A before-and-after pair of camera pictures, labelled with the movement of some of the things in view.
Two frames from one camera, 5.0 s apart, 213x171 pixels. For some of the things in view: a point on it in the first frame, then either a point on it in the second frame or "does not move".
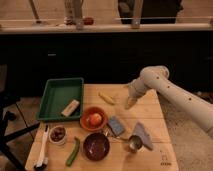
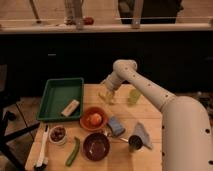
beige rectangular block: x=70 y=107 does not move
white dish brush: x=41 y=162 does not move
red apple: x=95 y=118 does not move
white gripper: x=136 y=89 to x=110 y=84
